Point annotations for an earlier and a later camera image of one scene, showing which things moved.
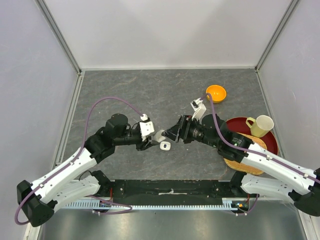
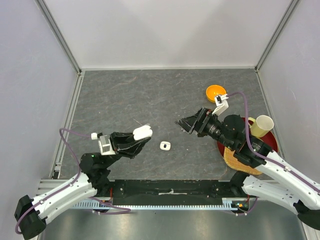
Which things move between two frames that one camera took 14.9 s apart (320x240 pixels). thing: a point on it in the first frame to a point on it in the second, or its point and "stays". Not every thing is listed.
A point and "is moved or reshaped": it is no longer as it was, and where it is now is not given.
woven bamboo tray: (244, 168) stays
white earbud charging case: (165, 145) stays
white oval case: (158, 137) is moved or reshaped
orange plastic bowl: (218, 93) stays
